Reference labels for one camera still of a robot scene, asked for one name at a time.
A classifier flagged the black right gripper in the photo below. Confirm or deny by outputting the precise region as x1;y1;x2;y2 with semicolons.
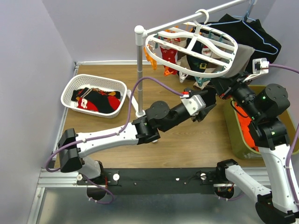
210;70;263;120

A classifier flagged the black striped sock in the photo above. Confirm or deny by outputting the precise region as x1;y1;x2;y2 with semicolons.
202;87;216;107

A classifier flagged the teal clothes peg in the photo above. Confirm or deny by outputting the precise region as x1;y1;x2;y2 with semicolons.
193;77;211;90

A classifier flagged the white round sock hanger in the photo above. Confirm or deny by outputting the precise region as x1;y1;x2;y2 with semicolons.
145;9;238;78

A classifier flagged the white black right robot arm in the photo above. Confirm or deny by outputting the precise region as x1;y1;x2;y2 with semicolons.
211;75;299;224

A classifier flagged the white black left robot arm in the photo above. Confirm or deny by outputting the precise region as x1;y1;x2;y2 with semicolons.
58;90;216;184

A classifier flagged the socks pile in basket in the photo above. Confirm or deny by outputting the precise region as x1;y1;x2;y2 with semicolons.
71;87;121;114

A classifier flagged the navy santa sock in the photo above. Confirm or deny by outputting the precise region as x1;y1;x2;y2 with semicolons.
187;42;208;73

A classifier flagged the grey hanging garment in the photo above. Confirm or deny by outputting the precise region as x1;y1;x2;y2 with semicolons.
224;44;255;78

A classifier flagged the orange cloth in bin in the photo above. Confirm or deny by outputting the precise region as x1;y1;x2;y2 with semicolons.
235;102;259;152

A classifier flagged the cream brown striped sock back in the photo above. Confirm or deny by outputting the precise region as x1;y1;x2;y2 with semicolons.
176;51;191;70

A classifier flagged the red santa sock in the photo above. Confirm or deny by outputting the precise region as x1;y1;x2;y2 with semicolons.
160;38;180;64

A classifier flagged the black hanging garment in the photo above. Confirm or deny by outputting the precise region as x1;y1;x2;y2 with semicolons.
200;13;282;75

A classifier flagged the green plastic bin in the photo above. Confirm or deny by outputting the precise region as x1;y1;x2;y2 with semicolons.
224;84;290;159

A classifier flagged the silver drying rack stand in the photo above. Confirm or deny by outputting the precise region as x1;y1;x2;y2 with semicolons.
127;0;248;143

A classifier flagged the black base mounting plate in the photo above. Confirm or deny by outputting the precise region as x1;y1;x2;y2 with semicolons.
92;168;229;195

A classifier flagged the white perforated basket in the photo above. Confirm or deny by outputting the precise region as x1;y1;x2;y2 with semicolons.
61;74;128;119

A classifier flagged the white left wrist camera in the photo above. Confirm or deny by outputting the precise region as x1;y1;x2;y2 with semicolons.
180;88;206;116

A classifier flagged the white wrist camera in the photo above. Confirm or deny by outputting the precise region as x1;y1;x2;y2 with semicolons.
243;58;270;83
180;88;206;116

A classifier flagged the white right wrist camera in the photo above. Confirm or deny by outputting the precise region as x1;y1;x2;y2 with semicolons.
243;58;270;83

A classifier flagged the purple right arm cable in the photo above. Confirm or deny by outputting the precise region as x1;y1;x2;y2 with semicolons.
267;63;299;206

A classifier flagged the light blue wire hanger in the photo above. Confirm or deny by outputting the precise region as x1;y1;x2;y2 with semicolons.
206;0;280;56

